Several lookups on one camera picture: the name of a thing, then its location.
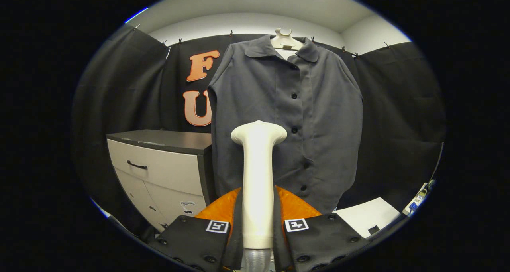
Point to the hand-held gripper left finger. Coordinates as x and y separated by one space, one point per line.
237 228

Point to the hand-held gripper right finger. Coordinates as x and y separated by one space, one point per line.
277 232

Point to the dark grey button shirt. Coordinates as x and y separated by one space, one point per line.
318 116

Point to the grey cabinet with dark top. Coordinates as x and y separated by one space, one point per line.
167 172

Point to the white flat board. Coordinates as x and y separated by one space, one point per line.
366 216

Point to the white power strip with plugs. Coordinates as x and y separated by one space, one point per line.
414 203

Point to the black backdrop cloth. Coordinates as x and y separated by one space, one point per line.
398 116

